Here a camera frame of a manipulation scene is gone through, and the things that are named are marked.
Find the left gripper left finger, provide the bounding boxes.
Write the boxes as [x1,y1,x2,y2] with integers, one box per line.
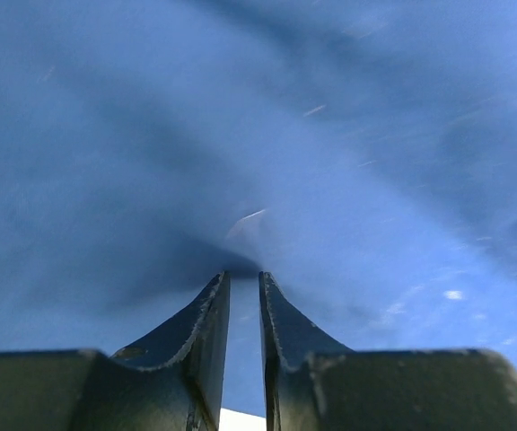
[0,273,231,430]

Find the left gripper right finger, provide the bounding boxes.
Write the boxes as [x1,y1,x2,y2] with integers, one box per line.
[258,272,517,431]

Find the blue surgical cloth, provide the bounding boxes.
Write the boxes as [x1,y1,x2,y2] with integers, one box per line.
[0,1,517,415]

